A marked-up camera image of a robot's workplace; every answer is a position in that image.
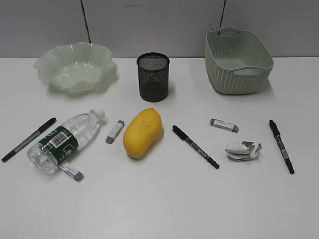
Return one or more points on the waste paper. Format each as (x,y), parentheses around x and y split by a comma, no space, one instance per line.
(242,151)

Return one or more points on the grey white eraser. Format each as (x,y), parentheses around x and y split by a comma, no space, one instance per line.
(115,132)
(71,171)
(224,125)

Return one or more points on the grey white eraser right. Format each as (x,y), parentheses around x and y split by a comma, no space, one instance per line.
(224,125)

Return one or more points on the grey white eraser centre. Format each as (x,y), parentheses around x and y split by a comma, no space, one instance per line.
(115,132)

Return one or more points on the clear plastic water bottle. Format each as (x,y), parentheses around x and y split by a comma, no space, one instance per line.
(71,136)

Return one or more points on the grey white eraser front left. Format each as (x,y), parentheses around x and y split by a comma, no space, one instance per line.
(71,171)

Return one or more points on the pale green wavy plate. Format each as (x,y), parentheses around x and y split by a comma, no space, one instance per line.
(78,67)

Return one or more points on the black mesh pen holder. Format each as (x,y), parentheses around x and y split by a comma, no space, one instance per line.
(153,73)

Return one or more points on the pale green plastic basket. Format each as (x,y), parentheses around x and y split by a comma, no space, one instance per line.
(237,62)

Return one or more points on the black marker pen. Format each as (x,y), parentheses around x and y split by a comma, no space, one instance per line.
(28,140)
(183,136)
(281,146)

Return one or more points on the yellow mango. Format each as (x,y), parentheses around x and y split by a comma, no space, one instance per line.
(143,130)

